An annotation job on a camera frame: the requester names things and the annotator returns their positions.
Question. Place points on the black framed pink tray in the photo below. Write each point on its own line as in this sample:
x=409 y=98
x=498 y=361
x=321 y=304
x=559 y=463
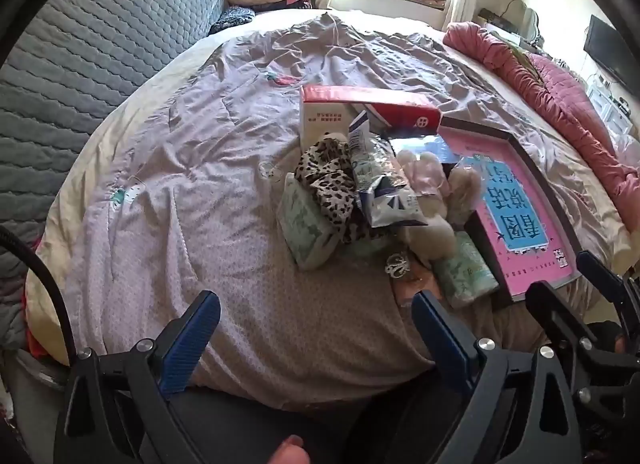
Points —
x=500 y=154

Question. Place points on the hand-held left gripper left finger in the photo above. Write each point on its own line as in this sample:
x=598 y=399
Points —
x=187 y=344

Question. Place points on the green white tissue pack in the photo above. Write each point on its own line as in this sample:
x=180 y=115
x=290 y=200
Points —
x=302 y=224
x=465 y=274

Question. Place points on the grey quilted headboard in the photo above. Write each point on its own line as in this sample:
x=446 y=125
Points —
x=100 y=44

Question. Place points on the blue white plastic packet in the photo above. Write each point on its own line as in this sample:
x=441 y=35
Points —
x=385 y=199

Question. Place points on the purple patterned bed sheet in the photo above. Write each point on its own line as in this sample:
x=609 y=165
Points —
x=200 y=169

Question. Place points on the pink quilt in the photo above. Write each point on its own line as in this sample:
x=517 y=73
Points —
x=550 y=89

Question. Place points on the dark knitted blanket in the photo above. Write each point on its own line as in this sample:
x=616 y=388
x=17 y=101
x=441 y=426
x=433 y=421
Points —
x=232 y=19

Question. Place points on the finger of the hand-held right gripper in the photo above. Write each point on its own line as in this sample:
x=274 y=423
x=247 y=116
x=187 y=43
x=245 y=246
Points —
x=600 y=276
x=555 y=309

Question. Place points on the white drawer cabinet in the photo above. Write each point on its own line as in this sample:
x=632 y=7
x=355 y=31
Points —
x=610 y=106

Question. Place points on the pink glossy pouch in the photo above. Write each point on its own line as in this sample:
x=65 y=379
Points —
x=415 y=289

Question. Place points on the person's left hand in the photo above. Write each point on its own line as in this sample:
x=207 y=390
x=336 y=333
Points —
x=290 y=451

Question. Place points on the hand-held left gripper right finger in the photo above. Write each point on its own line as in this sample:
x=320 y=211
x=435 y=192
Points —
x=440 y=329

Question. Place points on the round mirror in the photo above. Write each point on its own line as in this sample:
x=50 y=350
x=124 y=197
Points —
x=525 y=19

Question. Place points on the red and white cardboard box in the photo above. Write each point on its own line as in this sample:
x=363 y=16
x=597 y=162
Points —
x=350 y=94

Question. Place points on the leopard print cloth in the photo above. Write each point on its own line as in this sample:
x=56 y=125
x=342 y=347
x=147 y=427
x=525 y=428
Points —
x=330 y=189

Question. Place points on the black television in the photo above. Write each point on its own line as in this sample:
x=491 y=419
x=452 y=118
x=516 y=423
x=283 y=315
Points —
x=607 y=51

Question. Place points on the clear plastic bag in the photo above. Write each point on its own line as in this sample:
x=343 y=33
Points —
x=629 y=154

